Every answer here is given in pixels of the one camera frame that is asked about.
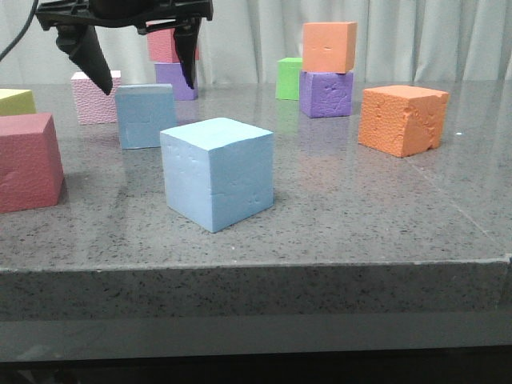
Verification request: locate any black cable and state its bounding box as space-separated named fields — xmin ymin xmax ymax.
xmin=0 ymin=0 xmax=40 ymax=62

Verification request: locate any grey curtain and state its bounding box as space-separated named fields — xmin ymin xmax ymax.
xmin=1 ymin=1 xmax=511 ymax=86

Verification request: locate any yellow foam block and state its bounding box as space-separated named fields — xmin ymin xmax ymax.
xmin=0 ymin=88 xmax=37 ymax=116

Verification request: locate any large red foam block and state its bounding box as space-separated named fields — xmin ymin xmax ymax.
xmin=1 ymin=113 xmax=64 ymax=213

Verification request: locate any red stacked foam block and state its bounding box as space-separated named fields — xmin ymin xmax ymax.
xmin=146 ymin=29 xmax=179 ymax=63

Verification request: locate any smooth orange foam block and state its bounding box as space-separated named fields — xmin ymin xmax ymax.
xmin=302 ymin=22 xmax=358 ymax=74

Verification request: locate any purple foam block left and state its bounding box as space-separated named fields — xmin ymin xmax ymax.
xmin=154 ymin=62 xmax=198 ymax=101

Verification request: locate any large blue foam block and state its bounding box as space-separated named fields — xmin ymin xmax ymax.
xmin=160 ymin=118 xmax=274 ymax=233

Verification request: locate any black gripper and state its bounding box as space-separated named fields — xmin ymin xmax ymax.
xmin=36 ymin=0 xmax=214 ymax=95

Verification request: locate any pink foam block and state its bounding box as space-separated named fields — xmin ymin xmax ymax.
xmin=71 ymin=70 xmax=122 ymax=125

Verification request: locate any purple foam block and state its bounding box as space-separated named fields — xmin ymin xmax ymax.
xmin=154 ymin=62 xmax=198 ymax=101
xmin=299 ymin=70 xmax=354 ymax=118

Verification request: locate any damaged orange foam block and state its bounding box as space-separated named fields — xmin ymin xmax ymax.
xmin=358 ymin=85 xmax=450 ymax=158

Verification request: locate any notched blue foam block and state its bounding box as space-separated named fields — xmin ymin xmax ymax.
xmin=114 ymin=84 xmax=177 ymax=150

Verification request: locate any green foam block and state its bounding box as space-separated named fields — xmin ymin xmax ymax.
xmin=275 ymin=58 xmax=302 ymax=101

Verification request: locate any purple foam block right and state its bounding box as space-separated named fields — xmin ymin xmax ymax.
xmin=299 ymin=70 xmax=354 ymax=118

